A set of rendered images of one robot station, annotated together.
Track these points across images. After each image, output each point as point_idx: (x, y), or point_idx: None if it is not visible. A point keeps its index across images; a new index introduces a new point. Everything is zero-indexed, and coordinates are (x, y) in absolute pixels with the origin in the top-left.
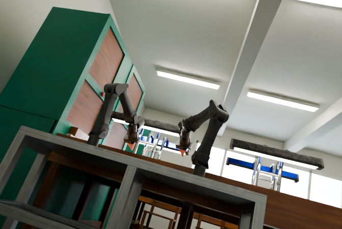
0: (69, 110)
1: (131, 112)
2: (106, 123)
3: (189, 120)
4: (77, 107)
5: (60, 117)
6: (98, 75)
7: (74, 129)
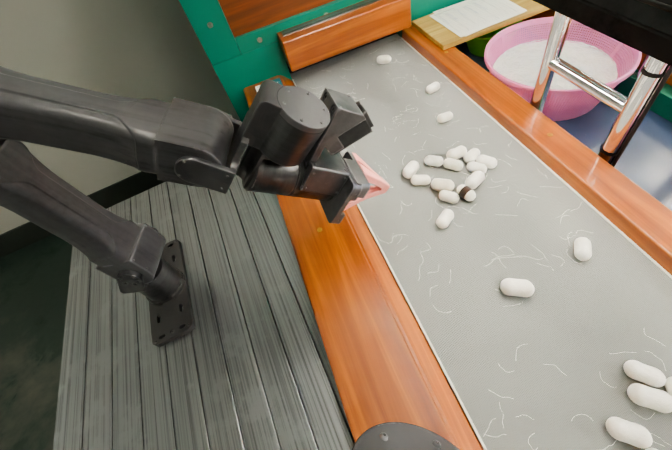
0: (216, 11)
1: (138, 166)
2: (100, 261)
3: None
4: None
5: (208, 55)
6: None
7: (281, 45)
